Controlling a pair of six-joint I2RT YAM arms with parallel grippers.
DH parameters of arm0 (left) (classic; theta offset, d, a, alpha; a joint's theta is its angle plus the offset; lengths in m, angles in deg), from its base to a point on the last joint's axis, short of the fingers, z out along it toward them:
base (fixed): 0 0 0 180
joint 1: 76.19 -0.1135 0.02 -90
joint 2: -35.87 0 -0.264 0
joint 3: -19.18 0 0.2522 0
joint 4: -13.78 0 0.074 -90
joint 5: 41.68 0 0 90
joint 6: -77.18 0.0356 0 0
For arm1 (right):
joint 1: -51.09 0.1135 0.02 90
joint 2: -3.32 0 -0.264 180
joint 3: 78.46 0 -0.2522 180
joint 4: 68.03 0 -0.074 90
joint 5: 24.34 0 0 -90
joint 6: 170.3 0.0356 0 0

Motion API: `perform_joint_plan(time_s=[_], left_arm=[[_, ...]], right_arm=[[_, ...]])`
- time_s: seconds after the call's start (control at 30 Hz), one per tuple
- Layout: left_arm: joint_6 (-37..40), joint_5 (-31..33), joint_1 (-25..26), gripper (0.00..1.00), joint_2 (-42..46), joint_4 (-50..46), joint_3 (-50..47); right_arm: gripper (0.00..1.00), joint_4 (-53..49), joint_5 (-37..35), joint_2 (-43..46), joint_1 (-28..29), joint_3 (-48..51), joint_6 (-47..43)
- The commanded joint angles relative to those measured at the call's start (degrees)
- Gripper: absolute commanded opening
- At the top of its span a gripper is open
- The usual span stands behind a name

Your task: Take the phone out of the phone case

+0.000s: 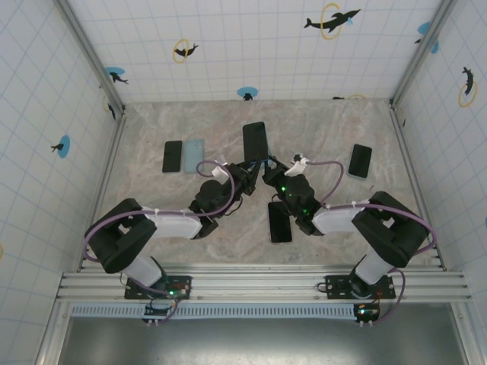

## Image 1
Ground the pale teal phone case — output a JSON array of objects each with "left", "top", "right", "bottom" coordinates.
[{"left": 183, "top": 138, "right": 205, "bottom": 174}]

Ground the black phone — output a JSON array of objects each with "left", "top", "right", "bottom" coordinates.
[
  {"left": 348, "top": 144, "right": 373, "bottom": 179},
  {"left": 267, "top": 201, "right": 293, "bottom": 244}
]

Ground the aluminium mounting beam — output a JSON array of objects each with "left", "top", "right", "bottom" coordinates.
[{"left": 56, "top": 265, "right": 474, "bottom": 304}]

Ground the small circuit board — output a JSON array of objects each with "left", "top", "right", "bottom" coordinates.
[
  {"left": 142, "top": 303, "right": 172, "bottom": 328},
  {"left": 352, "top": 303, "right": 381, "bottom": 328}
]

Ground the grey metal sheet panel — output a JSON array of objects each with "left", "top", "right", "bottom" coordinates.
[{"left": 56, "top": 315, "right": 469, "bottom": 365}]

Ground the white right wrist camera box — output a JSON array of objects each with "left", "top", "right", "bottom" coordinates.
[{"left": 290, "top": 152, "right": 312, "bottom": 177}]

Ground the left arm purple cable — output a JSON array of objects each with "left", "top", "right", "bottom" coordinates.
[{"left": 83, "top": 160, "right": 235, "bottom": 324}]

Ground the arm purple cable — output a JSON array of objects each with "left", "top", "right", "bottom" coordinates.
[
  {"left": 83, "top": 160, "right": 235, "bottom": 324},
  {"left": 306, "top": 159, "right": 438, "bottom": 325}
]

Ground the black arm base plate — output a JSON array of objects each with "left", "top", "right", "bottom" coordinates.
[
  {"left": 124, "top": 274, "right": 193, "bottom": 300},
  {"left": 326, "top": 273, "right": 396, "bottom": 300}
]

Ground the aluminium table side rail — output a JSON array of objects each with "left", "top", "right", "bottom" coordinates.
[
  {"left": 78, "top": 108, "right": 129, "bottom": 273},
  {"left": 388, "top": 99, "right": 448, "bottom": 273}
]

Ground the white slotted cable duct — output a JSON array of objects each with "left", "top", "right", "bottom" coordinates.
[{"left": 70, "top": 303, "right": 381, "bottom": 319}]

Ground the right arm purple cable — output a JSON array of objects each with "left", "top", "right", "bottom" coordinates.
[{"left": 306, "top": 159, "right": 438, "bottom": 325}]

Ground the aluminium corner post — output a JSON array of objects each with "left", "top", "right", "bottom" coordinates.
[
  {"left": 388, "top": 0, "right": 458, "bottom": 106},
  {"left": 54, "top": 0, "right": 127, "bottom": 115}
]

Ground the aluminium frame leg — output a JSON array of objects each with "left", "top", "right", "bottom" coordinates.
[
  {"left": 36, "top": 302, "right": 74, "bottom": 365},
  {"left": 450, "top": 302, "right": 482, "bottom": 365}
]

